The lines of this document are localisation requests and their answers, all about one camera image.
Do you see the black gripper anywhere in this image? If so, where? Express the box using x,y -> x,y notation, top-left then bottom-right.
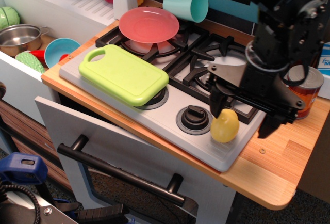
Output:
207,63 -> 305,139

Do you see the yellow toy potato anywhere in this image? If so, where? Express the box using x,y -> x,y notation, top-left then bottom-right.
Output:
210,109 -> 240,143

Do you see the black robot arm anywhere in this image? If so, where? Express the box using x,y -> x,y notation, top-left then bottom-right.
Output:
208,0 -> 329,138

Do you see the pink plastic plate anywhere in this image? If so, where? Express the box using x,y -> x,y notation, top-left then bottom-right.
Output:
119,7 -> 180,43

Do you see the black right stove knob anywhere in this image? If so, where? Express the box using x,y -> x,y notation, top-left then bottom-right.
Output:
176,105 -> 212,135

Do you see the black stove knob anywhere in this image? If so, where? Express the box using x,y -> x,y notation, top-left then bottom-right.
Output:
137,87 -> 169,110
176,105 -> 212,135

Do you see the orange toy food can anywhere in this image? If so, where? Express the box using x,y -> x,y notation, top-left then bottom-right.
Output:
287,65 -> 324,119

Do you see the black right burner grate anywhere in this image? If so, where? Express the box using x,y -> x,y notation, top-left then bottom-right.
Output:
167,33 -> 261,125

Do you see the black burner grate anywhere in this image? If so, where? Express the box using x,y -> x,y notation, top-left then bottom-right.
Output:
167,33 -> 261,125
95,19 -> 210,73

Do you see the grey toy stove top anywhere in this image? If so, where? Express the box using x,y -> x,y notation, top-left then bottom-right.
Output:
59,44 -> 265,172

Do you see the black left stove knob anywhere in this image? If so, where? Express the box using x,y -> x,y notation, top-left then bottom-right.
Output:
137,87 -> 169,110

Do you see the white milk carton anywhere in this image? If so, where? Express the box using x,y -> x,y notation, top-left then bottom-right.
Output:
317,42 -> 330,99

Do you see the teal plastic cup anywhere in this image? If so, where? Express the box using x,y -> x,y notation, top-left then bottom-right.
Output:
162,0 -> 209,23

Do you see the green plastic cutting board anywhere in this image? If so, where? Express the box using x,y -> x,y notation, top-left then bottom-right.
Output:
78,44 -> 169,107

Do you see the black left burner grate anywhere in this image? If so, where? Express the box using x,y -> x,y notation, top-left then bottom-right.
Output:
95,19 -> 210,73

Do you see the white oven door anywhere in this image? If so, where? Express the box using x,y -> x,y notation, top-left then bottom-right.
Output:
35,97 -> 235,223

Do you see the blue plastic bowl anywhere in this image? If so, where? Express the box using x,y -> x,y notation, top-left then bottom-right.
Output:
44,38 -> 80,68

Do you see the white toy sink unit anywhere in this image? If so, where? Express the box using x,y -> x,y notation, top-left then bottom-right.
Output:
0,0 -> 119,126

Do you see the red toy pepper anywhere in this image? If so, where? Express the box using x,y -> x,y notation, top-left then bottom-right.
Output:
28,50 -> 68,63

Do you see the green toy cucumber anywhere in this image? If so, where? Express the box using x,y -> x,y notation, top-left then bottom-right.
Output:
15,52 -> 45,74

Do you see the blue plastic clamp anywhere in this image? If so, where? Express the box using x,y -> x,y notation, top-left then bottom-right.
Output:
1,152 -> 48,185

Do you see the small steel pot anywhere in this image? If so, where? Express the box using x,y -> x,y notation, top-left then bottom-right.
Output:
1,24 -> 50,57

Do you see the green toy cabbage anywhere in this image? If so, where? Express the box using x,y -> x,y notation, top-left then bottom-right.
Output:
1,6 -> 21,29

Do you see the black oven door handle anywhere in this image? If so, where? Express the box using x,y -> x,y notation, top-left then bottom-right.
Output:
57,135 -> 186,207

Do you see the black braided cable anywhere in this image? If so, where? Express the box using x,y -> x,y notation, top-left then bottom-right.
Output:
0,184 -> 41,224

